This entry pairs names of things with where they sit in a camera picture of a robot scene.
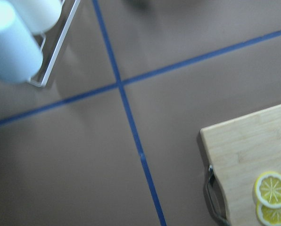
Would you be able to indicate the bamboo cutting board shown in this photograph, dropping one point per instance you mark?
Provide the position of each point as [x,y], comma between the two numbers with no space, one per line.
[239,151]

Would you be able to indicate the white pastel cup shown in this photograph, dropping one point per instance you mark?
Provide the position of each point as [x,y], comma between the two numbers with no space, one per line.
[38,15]

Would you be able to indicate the yellow lemon slice lower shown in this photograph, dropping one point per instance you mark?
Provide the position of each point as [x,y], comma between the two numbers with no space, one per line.
[268,216]

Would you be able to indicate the white wire cup rack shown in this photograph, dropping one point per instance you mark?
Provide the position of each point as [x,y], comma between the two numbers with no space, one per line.
[51,42]

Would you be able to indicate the yellow lemon slice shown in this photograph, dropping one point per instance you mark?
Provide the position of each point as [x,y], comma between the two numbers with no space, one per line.
[268,216]
[267,189]

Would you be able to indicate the light blue pastel cup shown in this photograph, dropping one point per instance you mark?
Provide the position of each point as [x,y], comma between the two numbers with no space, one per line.
[20,55]

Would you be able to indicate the yellow lemon slice upper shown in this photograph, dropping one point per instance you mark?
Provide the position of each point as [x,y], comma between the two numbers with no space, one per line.
[267,189]

